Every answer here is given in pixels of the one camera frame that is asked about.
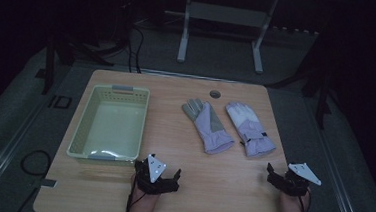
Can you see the person's right hand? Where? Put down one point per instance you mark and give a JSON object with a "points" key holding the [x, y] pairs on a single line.
{"points": [[291, 201]]}

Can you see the lilac glove white fingers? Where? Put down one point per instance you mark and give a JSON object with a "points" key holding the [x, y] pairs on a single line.
{"points": [[251, 130]]}

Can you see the black rectangular floor marker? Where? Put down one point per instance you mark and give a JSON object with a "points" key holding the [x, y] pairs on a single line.
{"points": [[51, 101]]}

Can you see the white metal stand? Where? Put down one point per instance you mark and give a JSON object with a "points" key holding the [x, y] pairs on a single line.
{"points": [[225, 14]]}

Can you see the lilac glove grey palm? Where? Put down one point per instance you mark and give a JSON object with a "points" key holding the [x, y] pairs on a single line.
{"points": [[209, 127]]}

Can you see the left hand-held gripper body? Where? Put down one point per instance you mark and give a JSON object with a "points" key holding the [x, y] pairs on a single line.
{"points": [[144, 181]]}

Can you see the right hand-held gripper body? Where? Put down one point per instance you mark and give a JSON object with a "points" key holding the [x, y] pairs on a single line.
{"points": [[295, 185]]}

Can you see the black tripod stand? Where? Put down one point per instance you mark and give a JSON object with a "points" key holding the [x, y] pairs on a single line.
{"points": [[49, 66]]}

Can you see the round grey table grommet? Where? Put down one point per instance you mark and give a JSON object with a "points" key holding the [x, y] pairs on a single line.
{"points": [[215, 94]]}

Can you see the light green plastic basket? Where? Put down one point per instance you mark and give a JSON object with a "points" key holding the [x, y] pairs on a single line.
{"points": [[114, 124]]}

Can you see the dark stand legs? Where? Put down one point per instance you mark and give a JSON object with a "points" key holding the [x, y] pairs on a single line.
{"points": [[321, 102]]}

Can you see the grey tape piece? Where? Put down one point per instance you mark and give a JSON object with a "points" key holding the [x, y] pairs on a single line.
{"points": [[49, 183]]}

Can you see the person's left hand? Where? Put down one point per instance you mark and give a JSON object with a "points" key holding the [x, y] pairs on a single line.
{"points": [[143, 196]]}

